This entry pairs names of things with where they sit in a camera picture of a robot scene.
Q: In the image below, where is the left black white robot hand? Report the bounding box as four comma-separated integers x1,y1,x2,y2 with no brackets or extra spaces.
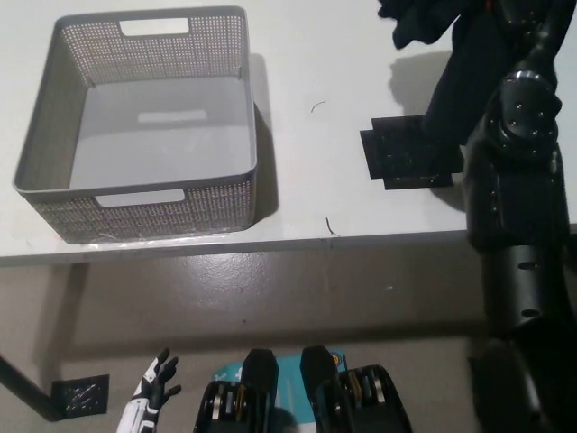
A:
117,346,182,433

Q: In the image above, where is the black t-shirt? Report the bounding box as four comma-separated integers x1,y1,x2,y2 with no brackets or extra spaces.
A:
377,0,515,148

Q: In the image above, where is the black ribbed robot body block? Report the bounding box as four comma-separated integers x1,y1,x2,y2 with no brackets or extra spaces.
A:
299,345,414,433
194,348,281,433

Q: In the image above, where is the dark metal table leg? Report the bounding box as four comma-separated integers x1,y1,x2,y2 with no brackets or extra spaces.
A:
0,354,58,423

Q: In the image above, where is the clear tape strip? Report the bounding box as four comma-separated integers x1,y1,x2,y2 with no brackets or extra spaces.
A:
87,229,238,247

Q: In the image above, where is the grey perforated plastic basket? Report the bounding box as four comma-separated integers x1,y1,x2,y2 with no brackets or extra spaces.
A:
12,5,261,244

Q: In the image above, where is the black table tape patch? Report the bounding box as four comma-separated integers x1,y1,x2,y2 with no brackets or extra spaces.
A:
359,115,466,191

